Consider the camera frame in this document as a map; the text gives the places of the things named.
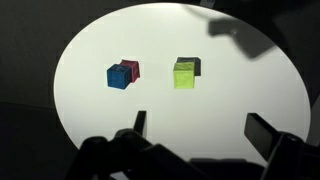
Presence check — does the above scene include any round white table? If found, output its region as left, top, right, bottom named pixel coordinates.
left=54, top=3, right=311, bottom=164

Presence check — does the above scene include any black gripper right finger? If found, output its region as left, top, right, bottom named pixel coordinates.
left=244, top=113, right=280, bottom=160

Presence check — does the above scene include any dark grey block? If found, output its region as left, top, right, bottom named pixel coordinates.
left=176, top=57, right=201, bottom=76

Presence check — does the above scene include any magenta red block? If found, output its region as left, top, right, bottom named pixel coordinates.
left=121, top=60, right=140, bottom=83

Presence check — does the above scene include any light green block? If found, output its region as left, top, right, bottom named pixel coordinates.
left=173, top=62, right=195, bottom=89

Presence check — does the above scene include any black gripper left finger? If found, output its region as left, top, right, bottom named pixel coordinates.
left=133, top=111, right=147, bottom=136

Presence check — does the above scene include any blue block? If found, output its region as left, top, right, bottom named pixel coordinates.
left=107, top=64, right=131, bottom=89

